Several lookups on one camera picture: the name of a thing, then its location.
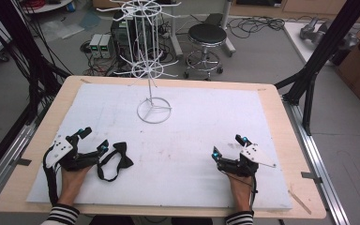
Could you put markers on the black computer tower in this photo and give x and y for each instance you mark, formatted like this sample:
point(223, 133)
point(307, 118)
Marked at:
point(122, 33)

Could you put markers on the person's left hand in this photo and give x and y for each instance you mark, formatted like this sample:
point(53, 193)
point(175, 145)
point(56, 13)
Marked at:
point(73, 179)

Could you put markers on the grey tape piece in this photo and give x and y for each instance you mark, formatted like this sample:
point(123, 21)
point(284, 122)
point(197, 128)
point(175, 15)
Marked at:
point(311, 176)

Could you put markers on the grey bench power supply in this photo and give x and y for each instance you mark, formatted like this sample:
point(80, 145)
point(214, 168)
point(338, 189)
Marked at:
point(95, 45)
point(105, 45)

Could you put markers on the person's right hand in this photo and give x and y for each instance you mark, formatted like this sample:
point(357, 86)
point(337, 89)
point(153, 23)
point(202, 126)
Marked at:
point(240, 186)

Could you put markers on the black tape piece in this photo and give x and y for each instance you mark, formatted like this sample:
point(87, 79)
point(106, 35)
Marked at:
point(23, 162)

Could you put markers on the person's dark pants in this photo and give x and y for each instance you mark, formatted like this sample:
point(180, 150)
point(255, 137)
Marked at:
point(150, 220)

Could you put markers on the black bow tie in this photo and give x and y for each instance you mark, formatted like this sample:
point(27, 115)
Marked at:
point(121, 156)

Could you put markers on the grey metal stand leg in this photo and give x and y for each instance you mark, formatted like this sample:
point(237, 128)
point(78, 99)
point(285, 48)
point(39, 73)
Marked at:
point(228, 28)

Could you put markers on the black round stool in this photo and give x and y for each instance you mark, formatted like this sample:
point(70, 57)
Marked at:
point(206, 42)

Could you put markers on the white foam mat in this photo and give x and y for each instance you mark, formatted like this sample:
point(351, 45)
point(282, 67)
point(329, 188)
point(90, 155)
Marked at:
point(184, 140)

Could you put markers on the aluminium rail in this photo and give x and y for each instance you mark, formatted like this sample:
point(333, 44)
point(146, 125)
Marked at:
point(9, 156)
point(318, 162)

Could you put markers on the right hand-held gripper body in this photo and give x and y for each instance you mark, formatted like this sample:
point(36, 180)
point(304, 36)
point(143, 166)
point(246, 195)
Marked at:
point(247, 162)

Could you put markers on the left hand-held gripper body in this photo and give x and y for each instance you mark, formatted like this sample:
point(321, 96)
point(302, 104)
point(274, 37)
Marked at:
point(63, 152)

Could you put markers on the thin wooden stick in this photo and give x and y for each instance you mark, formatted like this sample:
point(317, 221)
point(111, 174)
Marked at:
point(300, 202)

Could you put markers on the black metal frame post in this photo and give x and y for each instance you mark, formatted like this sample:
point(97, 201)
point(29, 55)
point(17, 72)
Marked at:
point(28, 53)
point(322, 53)

